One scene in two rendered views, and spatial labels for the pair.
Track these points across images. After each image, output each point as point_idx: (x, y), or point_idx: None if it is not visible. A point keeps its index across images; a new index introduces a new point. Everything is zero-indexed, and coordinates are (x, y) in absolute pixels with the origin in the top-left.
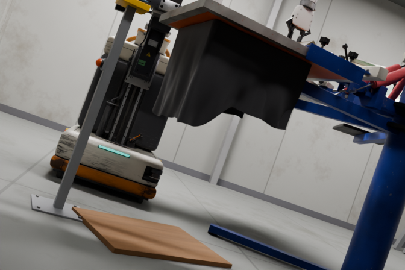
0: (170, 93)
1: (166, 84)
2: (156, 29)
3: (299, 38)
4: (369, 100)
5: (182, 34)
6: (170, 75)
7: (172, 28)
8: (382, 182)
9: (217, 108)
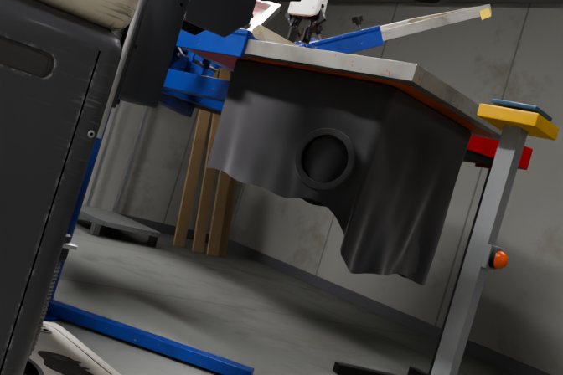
0: (393, 235)
1: (374, 211)
2: None
3: (296, 33)
4: (176, 59)
5: (408, 115)
6: (386, 196)
7: (381, 76)
8: (94, 150)
9: None
